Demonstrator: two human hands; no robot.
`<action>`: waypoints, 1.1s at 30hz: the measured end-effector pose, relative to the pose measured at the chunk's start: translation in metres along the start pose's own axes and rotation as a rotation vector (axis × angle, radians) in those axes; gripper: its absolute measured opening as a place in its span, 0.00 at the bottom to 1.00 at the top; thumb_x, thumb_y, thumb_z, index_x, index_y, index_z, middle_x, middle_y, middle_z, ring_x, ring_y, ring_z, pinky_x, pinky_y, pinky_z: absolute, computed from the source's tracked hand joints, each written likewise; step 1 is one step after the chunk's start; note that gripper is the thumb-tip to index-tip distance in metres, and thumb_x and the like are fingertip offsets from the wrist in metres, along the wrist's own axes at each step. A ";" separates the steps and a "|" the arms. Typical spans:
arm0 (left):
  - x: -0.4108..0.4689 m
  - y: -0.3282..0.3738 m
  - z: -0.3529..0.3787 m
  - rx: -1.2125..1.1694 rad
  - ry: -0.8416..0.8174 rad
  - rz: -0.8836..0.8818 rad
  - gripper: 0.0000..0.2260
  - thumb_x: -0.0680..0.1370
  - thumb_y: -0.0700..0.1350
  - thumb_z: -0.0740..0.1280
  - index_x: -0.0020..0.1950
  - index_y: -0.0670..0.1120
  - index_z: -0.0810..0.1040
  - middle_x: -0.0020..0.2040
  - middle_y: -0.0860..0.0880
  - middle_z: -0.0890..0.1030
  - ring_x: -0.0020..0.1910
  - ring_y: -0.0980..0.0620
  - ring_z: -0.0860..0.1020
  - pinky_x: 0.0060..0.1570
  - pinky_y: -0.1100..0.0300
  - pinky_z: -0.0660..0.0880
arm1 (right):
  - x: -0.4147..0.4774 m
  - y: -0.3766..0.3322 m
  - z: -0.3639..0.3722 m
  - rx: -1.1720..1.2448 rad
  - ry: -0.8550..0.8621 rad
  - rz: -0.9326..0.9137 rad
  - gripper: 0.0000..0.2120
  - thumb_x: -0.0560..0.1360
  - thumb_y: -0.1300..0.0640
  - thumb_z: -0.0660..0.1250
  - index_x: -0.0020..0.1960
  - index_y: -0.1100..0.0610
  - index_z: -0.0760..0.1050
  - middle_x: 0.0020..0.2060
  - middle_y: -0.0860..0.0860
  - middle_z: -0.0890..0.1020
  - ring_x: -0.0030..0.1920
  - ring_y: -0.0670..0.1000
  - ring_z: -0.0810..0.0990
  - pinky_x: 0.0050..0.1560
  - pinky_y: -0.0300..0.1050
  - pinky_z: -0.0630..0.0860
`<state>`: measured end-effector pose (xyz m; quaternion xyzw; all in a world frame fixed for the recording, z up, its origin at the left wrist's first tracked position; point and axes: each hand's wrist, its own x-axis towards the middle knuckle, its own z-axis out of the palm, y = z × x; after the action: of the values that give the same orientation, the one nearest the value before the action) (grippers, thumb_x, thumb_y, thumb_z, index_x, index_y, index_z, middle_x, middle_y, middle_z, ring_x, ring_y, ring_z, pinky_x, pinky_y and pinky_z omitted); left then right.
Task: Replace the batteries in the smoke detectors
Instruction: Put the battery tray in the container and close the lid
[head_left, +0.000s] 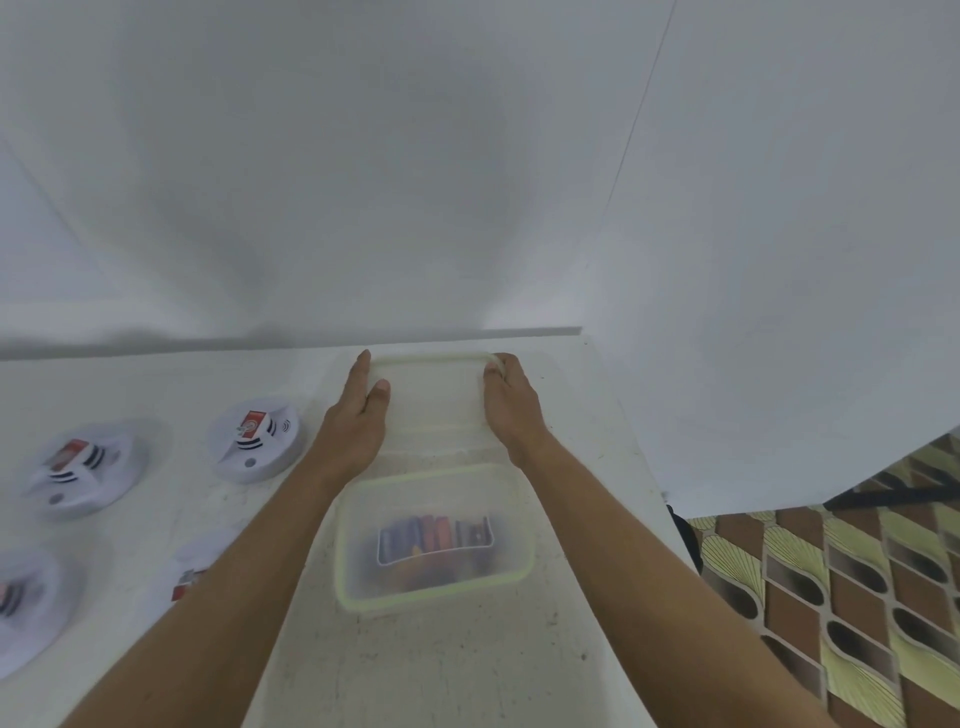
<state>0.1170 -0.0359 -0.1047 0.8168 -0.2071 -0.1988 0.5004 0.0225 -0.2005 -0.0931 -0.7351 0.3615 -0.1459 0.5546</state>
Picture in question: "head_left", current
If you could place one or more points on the person's right forearm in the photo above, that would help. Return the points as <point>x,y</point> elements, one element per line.
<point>675,600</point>

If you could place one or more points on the clear battery container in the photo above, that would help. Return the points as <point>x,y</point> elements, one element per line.
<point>435,397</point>

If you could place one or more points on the black rounded object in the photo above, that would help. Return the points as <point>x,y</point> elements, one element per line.
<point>686,536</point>

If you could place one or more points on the white round smoke detector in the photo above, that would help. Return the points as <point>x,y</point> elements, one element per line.
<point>79,495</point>
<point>255,461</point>
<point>195,555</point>
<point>22,622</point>

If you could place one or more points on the large clear plastic container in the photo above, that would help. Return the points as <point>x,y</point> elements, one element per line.
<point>375,604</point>

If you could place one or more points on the small clear plastic container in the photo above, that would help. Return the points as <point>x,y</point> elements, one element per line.
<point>442,444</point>

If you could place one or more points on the person's left forearm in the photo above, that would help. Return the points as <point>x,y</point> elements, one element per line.
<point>210,600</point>

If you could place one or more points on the person's right hand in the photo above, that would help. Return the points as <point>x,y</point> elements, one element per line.
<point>517,420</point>

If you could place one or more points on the black partition base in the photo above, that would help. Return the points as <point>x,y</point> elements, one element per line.
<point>892,499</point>

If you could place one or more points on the person's left hand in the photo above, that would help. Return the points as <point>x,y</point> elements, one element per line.
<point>352,435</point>

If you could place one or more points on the large green-rimmed clear lid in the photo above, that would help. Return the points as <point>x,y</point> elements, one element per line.
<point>435,495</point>

